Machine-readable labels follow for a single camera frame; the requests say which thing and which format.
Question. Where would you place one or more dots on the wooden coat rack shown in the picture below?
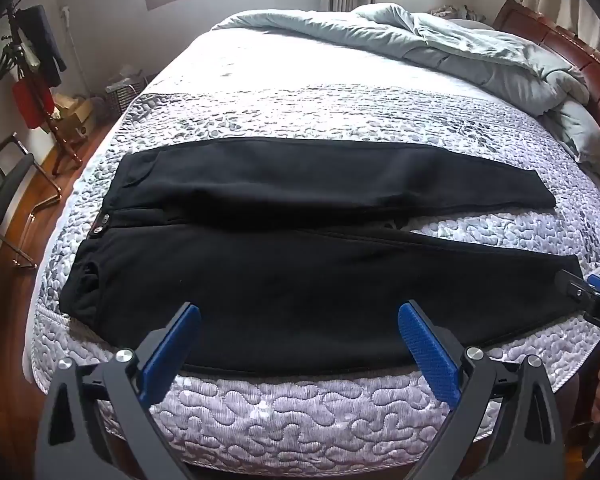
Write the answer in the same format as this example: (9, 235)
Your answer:
(55, 130)

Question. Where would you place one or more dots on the black hanging coat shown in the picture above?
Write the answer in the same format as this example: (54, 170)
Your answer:
(45, 45)

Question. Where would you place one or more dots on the cardboard box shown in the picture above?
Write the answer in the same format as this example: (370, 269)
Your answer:
(72, 115)

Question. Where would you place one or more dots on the red hanging bag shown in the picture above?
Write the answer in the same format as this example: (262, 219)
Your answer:
(30, 105)

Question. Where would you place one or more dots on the light grey duvet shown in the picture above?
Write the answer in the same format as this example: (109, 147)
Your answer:
(480, 55)

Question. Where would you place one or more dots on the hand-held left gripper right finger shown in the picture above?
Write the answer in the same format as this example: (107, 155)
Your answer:
(426, 345)

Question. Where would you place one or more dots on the black office chair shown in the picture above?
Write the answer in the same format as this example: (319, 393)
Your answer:
(2, 175)

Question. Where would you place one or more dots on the brown wooden headboard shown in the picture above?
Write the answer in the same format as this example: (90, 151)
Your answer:
(597, 80)

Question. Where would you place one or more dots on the grey quilted bedspread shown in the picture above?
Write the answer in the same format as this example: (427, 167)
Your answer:
(305, 105)

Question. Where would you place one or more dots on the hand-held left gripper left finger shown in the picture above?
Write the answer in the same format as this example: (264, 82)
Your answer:
(174, 342)

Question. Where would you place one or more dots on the black pants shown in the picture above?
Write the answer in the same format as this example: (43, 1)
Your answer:
(280, 285)

